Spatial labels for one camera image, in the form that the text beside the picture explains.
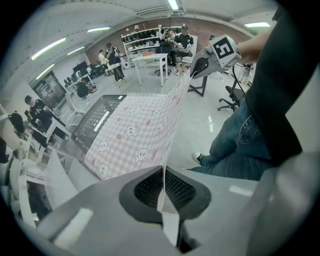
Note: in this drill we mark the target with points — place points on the pink checkered cartoon cloth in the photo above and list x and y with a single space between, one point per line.
140 130

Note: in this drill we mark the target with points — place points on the black office chair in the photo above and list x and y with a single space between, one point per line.
233 93

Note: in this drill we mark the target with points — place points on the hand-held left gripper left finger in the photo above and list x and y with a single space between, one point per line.
142 195

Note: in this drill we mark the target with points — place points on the white storage rack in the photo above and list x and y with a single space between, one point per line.
142 42

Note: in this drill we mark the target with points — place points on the orange box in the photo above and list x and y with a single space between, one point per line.
147 53

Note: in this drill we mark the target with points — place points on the white shelving unit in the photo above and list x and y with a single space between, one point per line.
57 175

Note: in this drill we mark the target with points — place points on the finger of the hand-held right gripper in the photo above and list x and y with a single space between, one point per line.
208 72
197 60

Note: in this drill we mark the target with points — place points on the person's left leg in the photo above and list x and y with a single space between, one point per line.
237 167

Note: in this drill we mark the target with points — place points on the person's right leg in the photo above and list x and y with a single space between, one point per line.
237 130

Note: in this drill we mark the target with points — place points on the person's left shoe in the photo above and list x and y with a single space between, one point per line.
197 158

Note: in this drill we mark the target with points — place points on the ceiling air vent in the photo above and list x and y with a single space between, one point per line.
155 11

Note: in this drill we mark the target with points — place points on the white desk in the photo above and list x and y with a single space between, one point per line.
53 127

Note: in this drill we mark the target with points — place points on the white table patterned top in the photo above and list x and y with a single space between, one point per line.
150 58

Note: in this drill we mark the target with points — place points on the black bag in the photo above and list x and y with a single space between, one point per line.
17 123
40 138

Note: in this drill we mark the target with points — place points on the person's black shirt torso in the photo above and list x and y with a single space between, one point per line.
275 100

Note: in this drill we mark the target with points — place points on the person's right forearm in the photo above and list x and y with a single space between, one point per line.
252 47

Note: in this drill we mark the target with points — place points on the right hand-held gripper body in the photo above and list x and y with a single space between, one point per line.
225 52

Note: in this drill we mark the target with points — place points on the person's leg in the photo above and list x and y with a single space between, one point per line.
237 130
237 167

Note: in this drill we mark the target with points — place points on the ceiling light strip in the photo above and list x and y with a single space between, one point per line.
173 4
257 24
98 29
48 48
45 71
76 50

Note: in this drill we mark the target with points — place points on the small round side table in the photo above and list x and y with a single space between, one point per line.
117 72

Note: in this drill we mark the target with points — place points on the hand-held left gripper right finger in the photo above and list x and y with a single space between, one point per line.
190 195

